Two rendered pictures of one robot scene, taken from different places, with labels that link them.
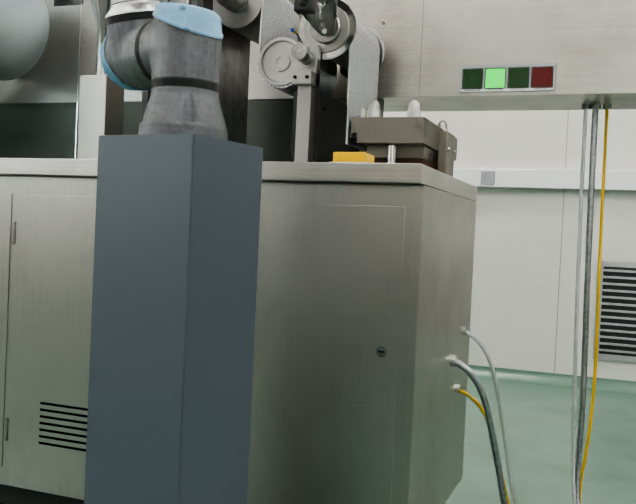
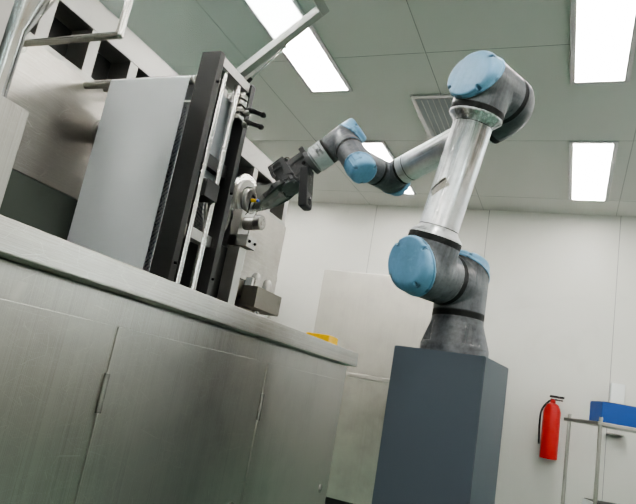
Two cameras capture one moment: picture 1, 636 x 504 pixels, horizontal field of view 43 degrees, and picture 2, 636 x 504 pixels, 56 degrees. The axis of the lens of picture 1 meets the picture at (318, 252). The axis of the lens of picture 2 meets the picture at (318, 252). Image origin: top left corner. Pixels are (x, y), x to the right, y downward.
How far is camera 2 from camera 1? 2.29 m
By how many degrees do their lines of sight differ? 87
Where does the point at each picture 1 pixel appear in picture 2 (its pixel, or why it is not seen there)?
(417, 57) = not seen: hidden behind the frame
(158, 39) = (484, 285)
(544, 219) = not seen: outside the picture
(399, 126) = (272, 300)
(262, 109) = (59, 203)
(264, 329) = (280, 487)
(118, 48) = (451, 269)
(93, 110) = not seen: outside the picture
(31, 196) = (139, 334)
